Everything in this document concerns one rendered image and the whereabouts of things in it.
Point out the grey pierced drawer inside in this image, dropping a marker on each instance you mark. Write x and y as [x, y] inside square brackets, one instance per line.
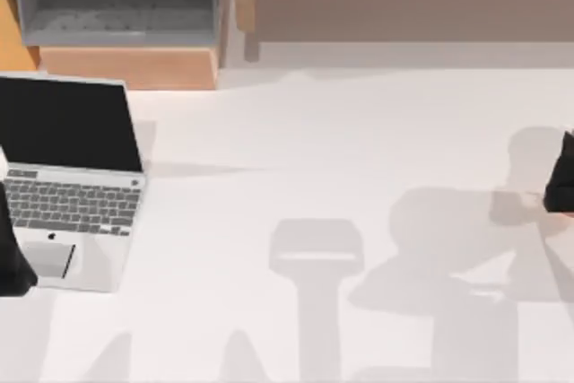
[121, 2]

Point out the wooden cupboard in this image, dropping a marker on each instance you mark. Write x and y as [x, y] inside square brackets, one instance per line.
[11, 20]

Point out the silver open laptop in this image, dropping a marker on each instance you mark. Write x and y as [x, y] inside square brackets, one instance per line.
[72, 176]

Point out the pale wooden drawer front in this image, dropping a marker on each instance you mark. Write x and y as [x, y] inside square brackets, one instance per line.
[127, 67]

